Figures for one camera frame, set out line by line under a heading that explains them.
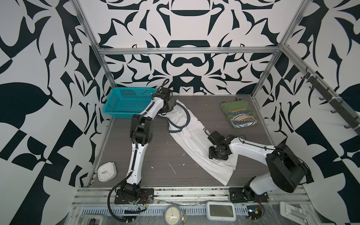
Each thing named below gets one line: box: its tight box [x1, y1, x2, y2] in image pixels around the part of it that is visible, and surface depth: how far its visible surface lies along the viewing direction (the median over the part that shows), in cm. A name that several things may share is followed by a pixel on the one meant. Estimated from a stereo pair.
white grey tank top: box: [157, 99, 238, 187], surface depth 93 cm
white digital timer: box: [205, 201, 237, 222], surface depth 68 cm
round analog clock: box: [164, 204, 182, 225], surface depth 67 cm
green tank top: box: [220, 99, 258, 129], surface depth 107 cm
